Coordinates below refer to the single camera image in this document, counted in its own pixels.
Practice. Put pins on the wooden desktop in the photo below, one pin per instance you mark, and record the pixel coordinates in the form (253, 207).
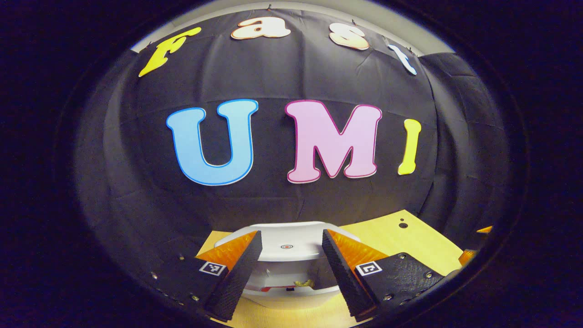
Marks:
(410, 241)

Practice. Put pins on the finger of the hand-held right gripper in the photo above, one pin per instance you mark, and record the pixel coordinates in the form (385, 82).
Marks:
(485, 229)
(467, 257)

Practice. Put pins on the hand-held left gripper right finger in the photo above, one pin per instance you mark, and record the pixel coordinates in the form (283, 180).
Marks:
(344, 278)

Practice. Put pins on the yellow paper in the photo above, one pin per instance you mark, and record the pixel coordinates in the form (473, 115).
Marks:
(304, 283)

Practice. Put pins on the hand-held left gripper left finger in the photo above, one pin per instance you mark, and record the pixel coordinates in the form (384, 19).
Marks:
(239, 278)

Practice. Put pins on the white desktop garbage bin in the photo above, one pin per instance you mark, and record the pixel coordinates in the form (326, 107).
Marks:
(291, 237)

